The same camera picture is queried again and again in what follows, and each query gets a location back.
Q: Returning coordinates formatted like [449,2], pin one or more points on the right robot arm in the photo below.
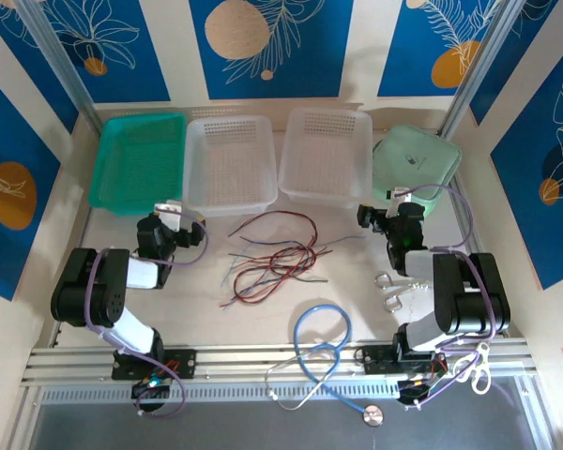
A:
[474,295]

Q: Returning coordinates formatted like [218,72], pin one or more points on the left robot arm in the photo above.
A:
[84,286]

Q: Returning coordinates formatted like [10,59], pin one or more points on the white plastic basket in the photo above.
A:
[326,154]
[230,164]

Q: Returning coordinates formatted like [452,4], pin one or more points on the pale green lidded container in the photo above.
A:
[417,159]

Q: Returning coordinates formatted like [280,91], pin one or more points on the green plastic basket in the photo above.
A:
[136,164]

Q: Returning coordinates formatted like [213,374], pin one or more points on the blue stethoscope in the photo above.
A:
[372,415]

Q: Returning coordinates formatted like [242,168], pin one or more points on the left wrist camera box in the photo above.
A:
[170,214]

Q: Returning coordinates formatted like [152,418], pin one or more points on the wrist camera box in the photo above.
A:
[399,194]
[170,214]

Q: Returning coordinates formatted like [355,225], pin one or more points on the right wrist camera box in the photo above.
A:
[399,194]

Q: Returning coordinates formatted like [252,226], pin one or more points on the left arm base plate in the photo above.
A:
[183,363]

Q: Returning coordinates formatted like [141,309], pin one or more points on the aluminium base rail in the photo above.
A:
[234,358]

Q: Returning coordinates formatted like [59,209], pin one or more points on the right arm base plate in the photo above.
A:
[377,361]

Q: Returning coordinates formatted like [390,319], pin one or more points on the aluminium frame post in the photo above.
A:
[56,56]
[478,65]

